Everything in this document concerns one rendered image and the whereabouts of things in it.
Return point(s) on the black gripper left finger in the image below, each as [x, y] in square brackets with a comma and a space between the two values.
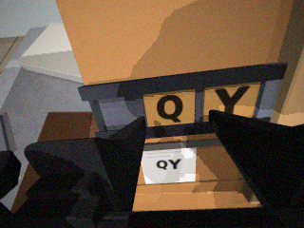
[116, 159]

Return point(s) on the white paper ticket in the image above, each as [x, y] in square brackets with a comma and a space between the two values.
[171, 165]

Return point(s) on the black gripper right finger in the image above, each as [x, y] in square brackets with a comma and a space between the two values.
[269, 156]

